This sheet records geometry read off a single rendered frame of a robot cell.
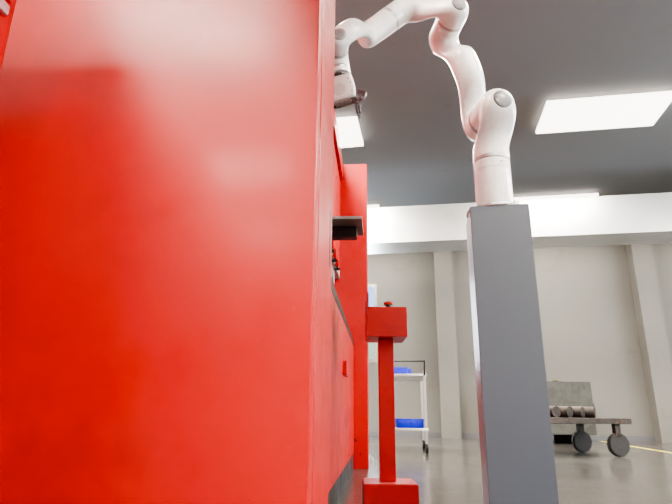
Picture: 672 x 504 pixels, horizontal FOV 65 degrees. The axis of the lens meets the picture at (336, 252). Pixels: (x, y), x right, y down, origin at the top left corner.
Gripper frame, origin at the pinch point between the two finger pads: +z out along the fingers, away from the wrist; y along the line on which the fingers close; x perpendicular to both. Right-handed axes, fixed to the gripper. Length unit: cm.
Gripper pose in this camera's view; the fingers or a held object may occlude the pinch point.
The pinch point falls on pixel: (345, 117)
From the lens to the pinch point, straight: 180.7
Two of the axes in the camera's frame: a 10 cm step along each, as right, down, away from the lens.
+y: 9.5, -2.1, -2.4
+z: 1.2, 9.3, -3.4
